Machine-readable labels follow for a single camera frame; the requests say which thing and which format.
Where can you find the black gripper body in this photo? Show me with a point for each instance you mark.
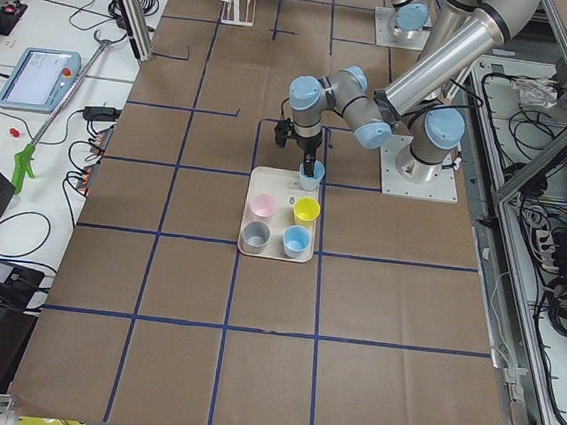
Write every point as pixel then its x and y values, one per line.
pixel 308 147

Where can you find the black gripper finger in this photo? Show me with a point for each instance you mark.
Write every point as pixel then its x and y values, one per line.
pixel 306 167
pixel 311 167

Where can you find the light blue cup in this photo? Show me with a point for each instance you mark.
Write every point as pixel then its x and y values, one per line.
pixel 311 183
pixel 296 240

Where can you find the yellow cup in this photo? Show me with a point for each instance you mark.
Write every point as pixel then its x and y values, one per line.
pixel 306 211

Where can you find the pink cup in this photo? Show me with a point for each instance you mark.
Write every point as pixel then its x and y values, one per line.
pixel 263 207

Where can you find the grey cup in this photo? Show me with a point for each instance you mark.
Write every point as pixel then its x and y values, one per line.
pixel 254 237

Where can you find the cream serving tray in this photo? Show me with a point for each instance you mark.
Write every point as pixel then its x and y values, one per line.
pixel 283 185

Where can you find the brown paper table cover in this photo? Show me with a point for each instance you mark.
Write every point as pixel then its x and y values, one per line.
pixel 156 318

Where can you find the black power adapter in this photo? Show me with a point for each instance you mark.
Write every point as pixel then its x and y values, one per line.
pixel 102 114

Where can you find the teach pendant tablet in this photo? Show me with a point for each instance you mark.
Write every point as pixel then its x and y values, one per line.
pixel 40 80

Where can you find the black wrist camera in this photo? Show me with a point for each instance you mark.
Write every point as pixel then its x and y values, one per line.
pixel 282 132

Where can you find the white wire cup rack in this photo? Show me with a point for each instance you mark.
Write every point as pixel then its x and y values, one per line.
pixel 238 12

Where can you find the aluminium frame post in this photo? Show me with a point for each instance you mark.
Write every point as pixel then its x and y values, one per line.
pixel 136 29

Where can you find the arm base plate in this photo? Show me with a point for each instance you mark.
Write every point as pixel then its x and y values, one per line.
pixel 389 35
pixel 403 176

